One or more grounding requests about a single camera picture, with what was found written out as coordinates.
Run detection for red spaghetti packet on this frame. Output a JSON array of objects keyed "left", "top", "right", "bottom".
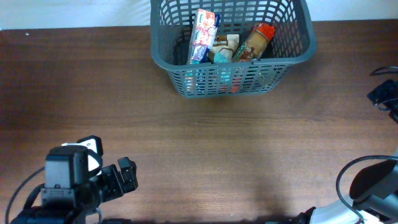
[{"left": 231, "top": 22, "right": 276, "bottom": 93}]

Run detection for grey plastic lattice basket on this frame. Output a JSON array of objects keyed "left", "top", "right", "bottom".
[{"left": 150, "top": 0, "right": 317, "bottom": 98}]

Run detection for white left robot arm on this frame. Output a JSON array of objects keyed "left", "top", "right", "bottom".
[{"left": 4, "top": 145, "right": 138, "bottom": 223}]

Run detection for beige brown snack pouch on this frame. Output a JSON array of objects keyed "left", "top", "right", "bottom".
[{"left": 208, "top": 34, "right": 239, "bottom": 63}]

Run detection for teal snack packet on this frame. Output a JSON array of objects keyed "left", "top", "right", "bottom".
[{"left": 213, "top": 53, "right": 231, "bottom": 93}]

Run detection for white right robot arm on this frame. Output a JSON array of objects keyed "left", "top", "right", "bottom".
[{"left": 289, "top": 153, "right": 397, "bottom": 224}]

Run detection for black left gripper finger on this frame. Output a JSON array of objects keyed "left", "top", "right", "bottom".
[
  {"left": 118, "top": 157, "right": 138, "bottom": 192},
  {"left": 102, "top": 164, "right": 124, "bottom": 196}
]

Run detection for Kleenex tissue multipack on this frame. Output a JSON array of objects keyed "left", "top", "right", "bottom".
[{"left": 187, "top": 9, "right": 221, "bottom": 65}]

